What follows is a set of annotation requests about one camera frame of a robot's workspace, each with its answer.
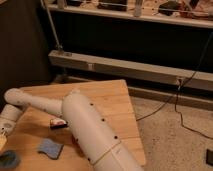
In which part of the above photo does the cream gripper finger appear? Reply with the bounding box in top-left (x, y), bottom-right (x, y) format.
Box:
top-left (0, 135), bottom-right (7, 150)

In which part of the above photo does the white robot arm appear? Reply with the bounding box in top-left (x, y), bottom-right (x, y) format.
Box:
top-left (0, 88), bottom-right (144, 171)

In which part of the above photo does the dark rectangular box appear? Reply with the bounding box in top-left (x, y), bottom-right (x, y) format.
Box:
top-left (50, 118), bottom-right (67, 129)

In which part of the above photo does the blue sponge cloth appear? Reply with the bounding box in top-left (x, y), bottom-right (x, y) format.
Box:
top-left (37, 138), bottom-right (63, 160)

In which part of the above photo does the metal support pole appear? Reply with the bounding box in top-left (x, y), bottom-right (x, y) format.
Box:
top-left (40, 0), bottom-right (67, 53)

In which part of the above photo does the black floor box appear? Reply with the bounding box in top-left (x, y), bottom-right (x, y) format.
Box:
top-left (206, 149), bottom-right (213, 166)

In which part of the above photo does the upper shelf with clutter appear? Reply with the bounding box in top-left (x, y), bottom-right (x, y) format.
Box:
top-left (44, 0), bottom-right (213, 29)

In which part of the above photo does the black cable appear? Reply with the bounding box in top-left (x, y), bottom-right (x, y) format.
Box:
top-left (135, 31), bottom-right (213, 140)

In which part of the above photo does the white metal shelf rail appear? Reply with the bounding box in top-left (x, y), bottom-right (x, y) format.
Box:
top-left (48, 50), bottom-right (213, 92)

